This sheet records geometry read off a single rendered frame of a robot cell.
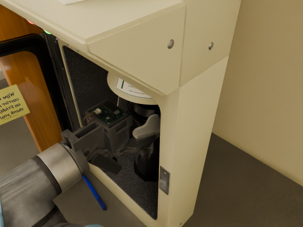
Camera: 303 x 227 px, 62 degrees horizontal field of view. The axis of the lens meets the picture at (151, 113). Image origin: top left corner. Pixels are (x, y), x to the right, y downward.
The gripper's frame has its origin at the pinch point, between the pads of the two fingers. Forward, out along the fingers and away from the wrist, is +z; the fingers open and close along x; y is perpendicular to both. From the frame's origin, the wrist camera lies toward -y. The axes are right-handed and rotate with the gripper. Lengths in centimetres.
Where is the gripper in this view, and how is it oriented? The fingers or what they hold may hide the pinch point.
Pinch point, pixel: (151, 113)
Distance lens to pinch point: 56.1
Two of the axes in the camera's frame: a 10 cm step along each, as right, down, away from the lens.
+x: -7.2, -4.6, 5.2
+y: 0.0, -7.5, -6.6
